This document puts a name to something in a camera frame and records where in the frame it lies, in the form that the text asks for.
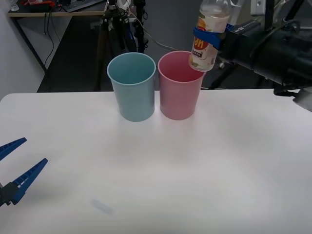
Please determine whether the wooden desk with black frame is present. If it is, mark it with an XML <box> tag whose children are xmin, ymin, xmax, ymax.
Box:
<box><xmin>7</xmin><ymin>0</ymin><xmax>109</xmax><ymax>92</ymax></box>

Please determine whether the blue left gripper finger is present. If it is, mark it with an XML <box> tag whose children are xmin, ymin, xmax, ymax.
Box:
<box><xmin>0</xmin><ymin>158</ymin><xmax>49</xmax><ymax>207</ymax></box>
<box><xmin>0</xmin><ymin>137</ymin><xmax>27</xmax><ymax>161</ymax></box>

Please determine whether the white office chair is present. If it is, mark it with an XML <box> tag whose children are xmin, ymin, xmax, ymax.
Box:
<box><xmin>217</xmin><ymin>0</ymin><xmax>253</xmax><ymax>70</ymax></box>

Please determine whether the beige cable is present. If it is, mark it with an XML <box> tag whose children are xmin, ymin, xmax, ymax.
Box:
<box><xmin>126</xmin><ymin>9</ymin><xmax>193</xmax><ymax>54</ymax></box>

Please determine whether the pink plastic bin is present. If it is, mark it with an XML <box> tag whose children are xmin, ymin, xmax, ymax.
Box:
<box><xmin>157</xmin><ymin>50</ymin><xmax>207</xmax><ymax>121</ymax></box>

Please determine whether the red tool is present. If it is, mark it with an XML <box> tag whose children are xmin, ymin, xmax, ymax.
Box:
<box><xmin>20</xmin><ymin>0</ymin><xmax>56</xmax><ymax>8</ymax></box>

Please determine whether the pale blue plastic bin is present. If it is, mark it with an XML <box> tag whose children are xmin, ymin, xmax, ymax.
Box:
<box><xmin>106</xmin><ymin>52</ymin><xmax>156</xmax><ymax>122</ymax></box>

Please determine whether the black cable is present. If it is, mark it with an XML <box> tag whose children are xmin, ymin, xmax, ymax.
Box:
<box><xmin>43</xmin><ymin>11</ymin><xmax>56</xmax><ymax>71</ymax></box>

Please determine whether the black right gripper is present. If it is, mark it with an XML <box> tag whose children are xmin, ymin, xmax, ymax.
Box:
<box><xmin>193</xmin><ymin>19</ymin><xmax>269</xmax><ymax>70</ymax></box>

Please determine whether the black keyboard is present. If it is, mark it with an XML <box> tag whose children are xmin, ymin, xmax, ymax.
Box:
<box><xmin>62</xmin><ymin>0</ymin><xmax>107</xmax><ymax>13</ymax></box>

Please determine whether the clear bottle with red cap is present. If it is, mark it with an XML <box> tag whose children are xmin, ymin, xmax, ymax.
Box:
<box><xmin>189</xmin><ymin>0</ymin><xmax>232</xmax><ymax>73</ymax></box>

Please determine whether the black tripod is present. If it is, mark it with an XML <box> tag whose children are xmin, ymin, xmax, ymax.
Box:
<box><xmin>209</xmin><ymin>0</ymin><xmax>309</xmax><ymax>90</ymax></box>
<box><xmin>90</xmin><ymin>0</ymin><xmax>149</xmax><ymax>92</ymax></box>

